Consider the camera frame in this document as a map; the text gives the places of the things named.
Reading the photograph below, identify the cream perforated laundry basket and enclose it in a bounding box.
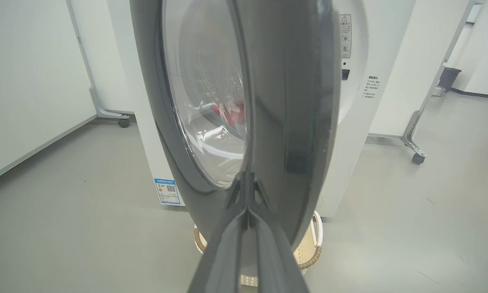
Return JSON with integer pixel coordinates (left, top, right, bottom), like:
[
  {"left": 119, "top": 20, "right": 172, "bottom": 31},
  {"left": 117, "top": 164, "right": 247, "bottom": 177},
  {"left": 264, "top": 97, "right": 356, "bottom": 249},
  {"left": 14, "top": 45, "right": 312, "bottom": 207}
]
[{"left": 193, "top": 209, "right": 323, "bottom": 288}]

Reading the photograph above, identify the dark round washer door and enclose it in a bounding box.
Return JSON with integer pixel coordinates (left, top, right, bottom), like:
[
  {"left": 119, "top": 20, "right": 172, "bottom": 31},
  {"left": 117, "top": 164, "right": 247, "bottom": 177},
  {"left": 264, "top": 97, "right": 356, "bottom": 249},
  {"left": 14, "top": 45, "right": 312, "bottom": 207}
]
[{"left": 129, "top": 0, "right": 343, "bottom": 267}]

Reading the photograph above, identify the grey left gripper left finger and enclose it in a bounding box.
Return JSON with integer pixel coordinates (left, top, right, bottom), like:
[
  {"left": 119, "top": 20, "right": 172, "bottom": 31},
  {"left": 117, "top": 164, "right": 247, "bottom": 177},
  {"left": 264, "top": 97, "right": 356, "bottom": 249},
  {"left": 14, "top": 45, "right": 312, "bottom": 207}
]
[{"left": 187, "top": 172, "right": 249, "bottom": 293}]

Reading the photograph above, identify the white front-load washing machine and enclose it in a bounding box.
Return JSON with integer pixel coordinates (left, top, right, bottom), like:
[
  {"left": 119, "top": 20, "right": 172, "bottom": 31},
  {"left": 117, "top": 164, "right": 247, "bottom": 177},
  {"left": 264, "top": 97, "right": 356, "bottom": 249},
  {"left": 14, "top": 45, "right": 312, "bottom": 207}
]
[{"left": 106, "top": 0, "right": 416, "bottom": 219}]

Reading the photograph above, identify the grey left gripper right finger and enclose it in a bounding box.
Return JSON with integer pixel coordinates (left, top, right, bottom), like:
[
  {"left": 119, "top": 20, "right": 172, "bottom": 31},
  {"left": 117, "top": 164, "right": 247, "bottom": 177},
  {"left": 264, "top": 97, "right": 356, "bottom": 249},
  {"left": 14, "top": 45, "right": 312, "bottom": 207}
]
[{"left": 248, "top": 172, "right": 309, "bottom": 293}]

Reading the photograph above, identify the blue energy label sticker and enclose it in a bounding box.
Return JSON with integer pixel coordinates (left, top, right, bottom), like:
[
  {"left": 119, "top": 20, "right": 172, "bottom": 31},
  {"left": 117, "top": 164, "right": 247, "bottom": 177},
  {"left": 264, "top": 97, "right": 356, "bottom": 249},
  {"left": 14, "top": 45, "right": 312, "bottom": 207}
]
[{"left": 153, "top": 177, "right": 186, "bottom": 207}]

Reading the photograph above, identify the printed text notice label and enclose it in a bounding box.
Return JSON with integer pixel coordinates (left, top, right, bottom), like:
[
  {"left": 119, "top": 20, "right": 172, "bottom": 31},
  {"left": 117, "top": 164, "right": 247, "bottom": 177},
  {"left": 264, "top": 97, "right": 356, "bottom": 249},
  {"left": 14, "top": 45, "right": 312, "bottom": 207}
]
[{"left": 362, "top": 75, "right": 379, "bottom": 100}]

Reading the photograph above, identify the grey warning sticker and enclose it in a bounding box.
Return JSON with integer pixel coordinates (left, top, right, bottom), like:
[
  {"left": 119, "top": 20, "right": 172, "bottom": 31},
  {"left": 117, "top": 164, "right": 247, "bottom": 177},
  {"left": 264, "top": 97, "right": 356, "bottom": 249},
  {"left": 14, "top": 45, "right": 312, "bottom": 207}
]
[{"left": 339, "top": 14, "right": 353, "bottom": 59}]

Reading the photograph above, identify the dark grey trash bin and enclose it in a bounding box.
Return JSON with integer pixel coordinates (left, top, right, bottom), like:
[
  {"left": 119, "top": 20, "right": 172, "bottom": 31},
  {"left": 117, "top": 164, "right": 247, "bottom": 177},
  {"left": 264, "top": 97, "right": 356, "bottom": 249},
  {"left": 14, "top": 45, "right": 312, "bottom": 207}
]
[{"left": 437, "top": 66, "right": 462, "bottom": 92}]

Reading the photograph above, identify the red cloth garment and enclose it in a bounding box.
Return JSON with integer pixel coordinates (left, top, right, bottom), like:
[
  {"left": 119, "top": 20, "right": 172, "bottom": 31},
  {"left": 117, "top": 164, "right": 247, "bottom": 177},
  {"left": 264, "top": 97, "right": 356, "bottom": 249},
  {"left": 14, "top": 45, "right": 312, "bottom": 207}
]
[{"left": 211, "top": 99, "right": 246, "bottom": 123}]

